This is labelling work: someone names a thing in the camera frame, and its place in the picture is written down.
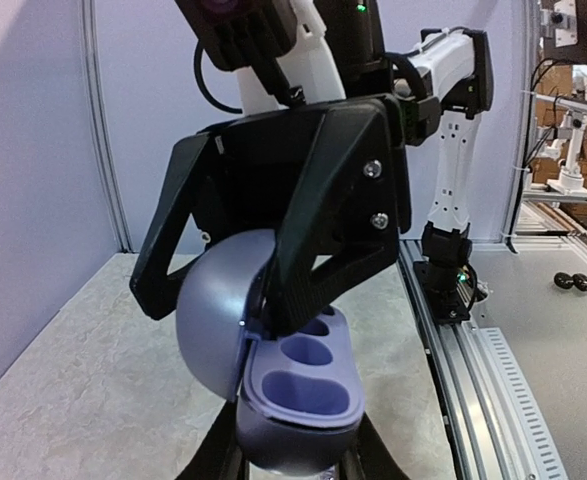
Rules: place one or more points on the aluminium frame post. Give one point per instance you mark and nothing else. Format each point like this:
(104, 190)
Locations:
(528, 19)
(99, 127)

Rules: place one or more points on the aluminium front rail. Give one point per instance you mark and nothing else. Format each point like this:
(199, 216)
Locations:
(513, 377)

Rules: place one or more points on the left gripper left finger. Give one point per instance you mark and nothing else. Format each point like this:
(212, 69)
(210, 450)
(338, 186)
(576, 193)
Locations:
(219, 456)

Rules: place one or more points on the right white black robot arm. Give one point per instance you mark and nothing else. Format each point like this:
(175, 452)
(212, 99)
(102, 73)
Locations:
(445, 85)

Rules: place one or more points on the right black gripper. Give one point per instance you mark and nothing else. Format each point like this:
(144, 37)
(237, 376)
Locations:
(332, 181)

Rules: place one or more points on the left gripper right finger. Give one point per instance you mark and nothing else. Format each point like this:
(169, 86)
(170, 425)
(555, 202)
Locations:
(367, 458)

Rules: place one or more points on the right aluminium frame post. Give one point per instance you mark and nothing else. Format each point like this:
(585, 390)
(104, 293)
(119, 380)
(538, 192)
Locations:
(528, 19)

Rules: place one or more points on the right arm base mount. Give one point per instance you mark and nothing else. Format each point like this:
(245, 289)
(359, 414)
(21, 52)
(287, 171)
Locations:
(452, 303)

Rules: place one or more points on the left aluminium frame post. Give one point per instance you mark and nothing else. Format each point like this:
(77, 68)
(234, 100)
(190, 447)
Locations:
(99, 127)

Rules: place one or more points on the purple earbud charging case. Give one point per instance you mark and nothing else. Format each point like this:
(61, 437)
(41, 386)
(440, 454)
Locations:
(298, 399)

